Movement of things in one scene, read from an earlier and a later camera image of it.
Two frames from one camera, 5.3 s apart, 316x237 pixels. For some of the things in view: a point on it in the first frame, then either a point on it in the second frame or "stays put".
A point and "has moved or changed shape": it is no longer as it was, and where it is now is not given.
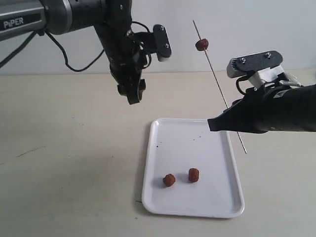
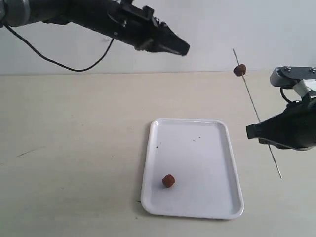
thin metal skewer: x=218 y=83 to x=257 y=115
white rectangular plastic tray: x=176 y=146 stays put
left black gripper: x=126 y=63 to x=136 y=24
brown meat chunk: x=169 y=180 stays put
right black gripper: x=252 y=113 to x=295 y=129
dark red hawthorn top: x=202 y=45 has moved or changed shape
